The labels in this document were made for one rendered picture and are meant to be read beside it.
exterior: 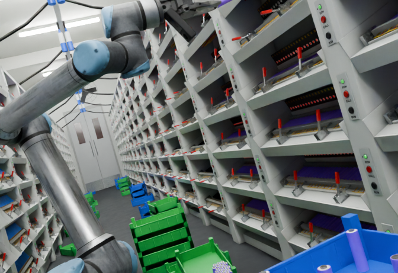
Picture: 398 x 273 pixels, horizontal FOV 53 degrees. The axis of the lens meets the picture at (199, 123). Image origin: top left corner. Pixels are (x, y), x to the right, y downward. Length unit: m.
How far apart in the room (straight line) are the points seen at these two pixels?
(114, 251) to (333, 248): 0.91
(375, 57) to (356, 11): 0.16
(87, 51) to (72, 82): 0.12
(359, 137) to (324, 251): 0.46
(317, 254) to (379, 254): 0.10
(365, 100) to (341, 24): 0.19
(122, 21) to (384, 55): 0.70
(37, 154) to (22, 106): 0.26
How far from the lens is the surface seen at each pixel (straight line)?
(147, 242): 2.25
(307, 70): 1.27
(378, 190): 1.11
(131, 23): 1.22
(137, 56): 1.18
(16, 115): 1.37
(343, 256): 0.73
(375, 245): 0.72
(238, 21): 1.74
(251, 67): 1.70
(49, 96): 1.24
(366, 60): 1.02
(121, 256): 1.47
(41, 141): 1.55
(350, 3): 1.10
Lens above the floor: 0.68
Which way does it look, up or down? 1 degrees up
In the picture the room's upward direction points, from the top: 16 degrees counter-clockwise
